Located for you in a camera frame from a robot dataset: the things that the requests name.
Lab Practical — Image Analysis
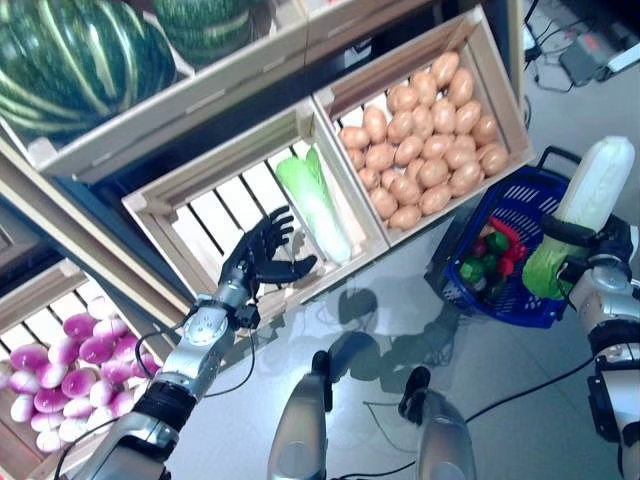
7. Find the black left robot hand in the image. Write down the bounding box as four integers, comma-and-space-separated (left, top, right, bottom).
218, 204, 320, 302

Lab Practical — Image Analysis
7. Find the napa cabbage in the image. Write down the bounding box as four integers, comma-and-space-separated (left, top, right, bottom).
522, 135, 636, 301
274, 144, 354, 265

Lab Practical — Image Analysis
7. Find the blue plastic shopping basket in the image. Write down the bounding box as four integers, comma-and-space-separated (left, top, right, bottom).
424, 145, 586, 330

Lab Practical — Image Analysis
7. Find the purple white turnip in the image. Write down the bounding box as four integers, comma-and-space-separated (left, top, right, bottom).
62, 313, 96, 339
8, 344, 50, 372
59, 369, 99, 399
78, 335, 117, 364
93, 318, 130, 341
47, 337, 81, 365
99, 358, 136, 384
85, 295, 114, 317
113, 335, 144, 362

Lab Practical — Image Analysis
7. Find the wooden display rack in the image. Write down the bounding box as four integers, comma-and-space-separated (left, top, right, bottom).
0, 0, 526, 326

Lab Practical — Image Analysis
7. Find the brown potato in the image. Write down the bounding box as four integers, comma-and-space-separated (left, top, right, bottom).
453, 99, 483, 135
472, 114, 500, 147
448, 68, 475, 107
418, 183, 454, 216
388, 204, 424, 230
448, 160, 485, 197
390, 174, 422, 206
409, 70, 439, 104
369, 185, 400, 220
362, 104, 389, 144
387, 85, 420, 114
430, 98, 457, 134
478, 143, 510, 177
339, 126, 371, 150
430, 51, 461, 84

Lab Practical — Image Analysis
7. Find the wide wooden slat crate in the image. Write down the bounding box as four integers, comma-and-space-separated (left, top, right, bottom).
0, 0, 314, 184

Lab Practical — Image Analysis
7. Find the silver left robot leg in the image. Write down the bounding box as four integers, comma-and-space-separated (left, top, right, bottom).
267, 349, 334, 480

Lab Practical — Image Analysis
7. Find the silver robot leg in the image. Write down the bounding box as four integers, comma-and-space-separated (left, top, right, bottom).
399, 367, 476, 480
267, 349, 334, 480

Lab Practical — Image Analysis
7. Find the light green bell pepper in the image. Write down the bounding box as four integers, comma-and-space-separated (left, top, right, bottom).
458, 255, 487, 284

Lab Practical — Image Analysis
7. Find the small green striped pumpkin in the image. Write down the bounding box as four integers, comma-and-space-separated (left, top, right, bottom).
152, 0, 254, 66

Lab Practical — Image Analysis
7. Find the large green striped pumpkin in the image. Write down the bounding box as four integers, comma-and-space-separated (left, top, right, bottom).
0, 0, 179, 141

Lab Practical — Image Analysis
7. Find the silver right robot leg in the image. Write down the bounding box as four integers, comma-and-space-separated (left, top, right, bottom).
399, 367, 476, 480

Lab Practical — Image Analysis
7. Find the grey floor box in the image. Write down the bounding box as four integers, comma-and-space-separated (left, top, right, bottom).
558, 29, 614, 86

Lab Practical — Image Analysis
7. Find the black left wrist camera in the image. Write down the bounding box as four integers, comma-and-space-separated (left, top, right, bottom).
233, 303, 262, 331

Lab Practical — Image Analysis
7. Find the black floor cable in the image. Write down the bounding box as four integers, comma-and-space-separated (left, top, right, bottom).
464, 357, 599, 422

